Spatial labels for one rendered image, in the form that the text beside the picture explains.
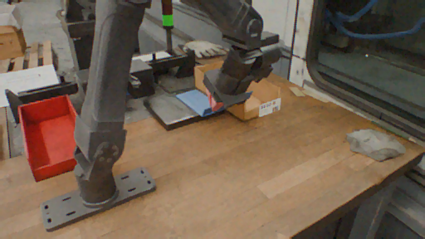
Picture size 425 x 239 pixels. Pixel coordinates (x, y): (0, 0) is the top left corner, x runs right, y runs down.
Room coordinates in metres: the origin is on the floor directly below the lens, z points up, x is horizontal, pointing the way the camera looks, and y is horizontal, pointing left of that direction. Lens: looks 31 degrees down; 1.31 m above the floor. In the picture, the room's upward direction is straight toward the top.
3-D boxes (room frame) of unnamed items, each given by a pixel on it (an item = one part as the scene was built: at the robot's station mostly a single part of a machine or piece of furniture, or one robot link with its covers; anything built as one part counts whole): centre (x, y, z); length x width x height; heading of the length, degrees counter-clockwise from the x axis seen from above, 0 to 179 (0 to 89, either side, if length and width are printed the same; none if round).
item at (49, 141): (0.59, 0.37, 0.93); 0.25 x 0.12 x 0.06; 32
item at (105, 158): (0.42, 0.20, 1.00); 0.09 x 0.06 x 0.06; 38
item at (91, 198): (0.41, 0.21, 0.94); 0.20 x 0.07 x 0.08; 122
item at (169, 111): (0.75, 0.08, 0.91); 0.17 x 0.16 x 0.02; 122
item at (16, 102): (0.70, 0.49, 0.95); 0.06 x 0.03 x 0.09; 122
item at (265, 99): (0.82, -0.07, 0.93); 0.25 x 0.13 x 0.08; 32
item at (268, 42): (0.65, -0.09, 1.12); 0.12 x 0.09 x 0.12; 128
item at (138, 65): (0.83, 0.29, 0.98); 0.20 x 0.10 x 0.01; 122
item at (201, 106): (0.75, 0.03, 0.93); 0.15 x 0.07 x 0.03; 35
